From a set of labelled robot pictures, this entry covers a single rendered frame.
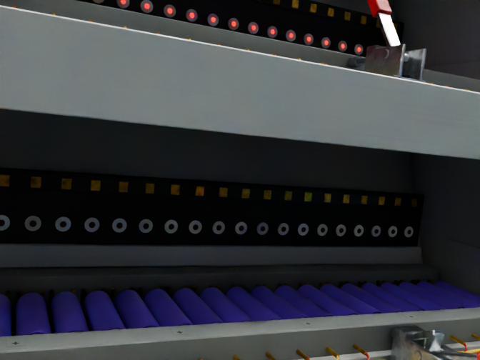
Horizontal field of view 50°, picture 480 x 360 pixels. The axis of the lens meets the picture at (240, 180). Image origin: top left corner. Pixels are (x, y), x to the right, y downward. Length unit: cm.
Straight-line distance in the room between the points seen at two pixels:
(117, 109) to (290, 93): 10
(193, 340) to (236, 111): 13
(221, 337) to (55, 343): 9
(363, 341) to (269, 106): 16
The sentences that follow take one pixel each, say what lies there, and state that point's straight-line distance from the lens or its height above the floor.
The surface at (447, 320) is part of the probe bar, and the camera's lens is 39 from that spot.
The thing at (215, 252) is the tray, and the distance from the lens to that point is 42.
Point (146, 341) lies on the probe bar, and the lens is 28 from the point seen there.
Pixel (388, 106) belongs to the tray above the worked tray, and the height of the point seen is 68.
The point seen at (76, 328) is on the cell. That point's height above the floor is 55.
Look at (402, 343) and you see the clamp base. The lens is 34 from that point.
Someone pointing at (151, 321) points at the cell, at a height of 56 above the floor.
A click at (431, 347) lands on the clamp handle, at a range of 33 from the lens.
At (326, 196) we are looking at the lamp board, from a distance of 47.
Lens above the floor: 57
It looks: 13 degrees up
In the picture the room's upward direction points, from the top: 2 degrees counter-clockwise
